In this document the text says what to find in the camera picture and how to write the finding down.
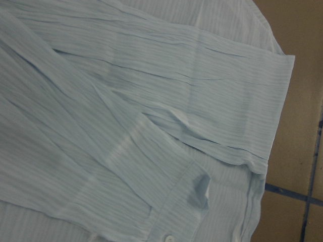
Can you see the light blue button-up shirt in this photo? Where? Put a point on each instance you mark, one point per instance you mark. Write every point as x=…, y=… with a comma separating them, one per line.
x=136, y=120

